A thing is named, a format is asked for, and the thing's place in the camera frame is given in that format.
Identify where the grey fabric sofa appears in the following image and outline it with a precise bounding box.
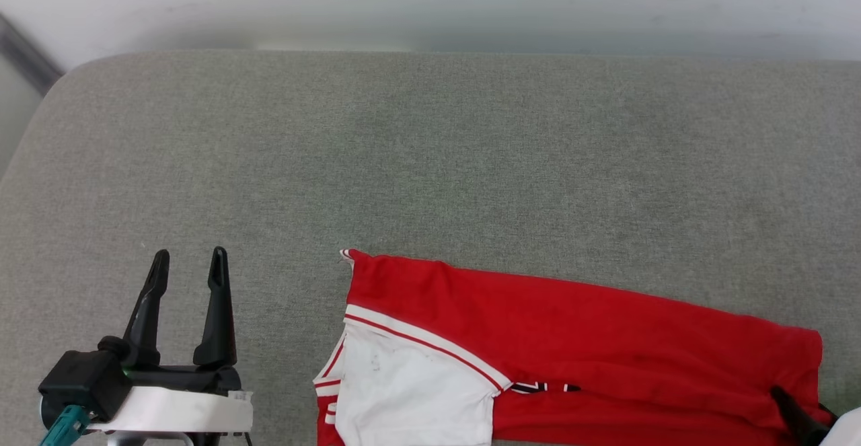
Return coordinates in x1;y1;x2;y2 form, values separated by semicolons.
0;49;861;446

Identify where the teal cable connector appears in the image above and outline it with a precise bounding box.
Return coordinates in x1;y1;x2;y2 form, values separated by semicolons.
38;405;92;446

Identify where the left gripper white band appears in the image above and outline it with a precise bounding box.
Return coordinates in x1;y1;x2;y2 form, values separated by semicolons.
87;246;254;446

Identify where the red and white garment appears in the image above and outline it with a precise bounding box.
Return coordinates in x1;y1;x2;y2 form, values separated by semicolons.
312;248;825;446

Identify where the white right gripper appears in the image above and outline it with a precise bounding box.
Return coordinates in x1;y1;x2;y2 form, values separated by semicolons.
770;385;861;446

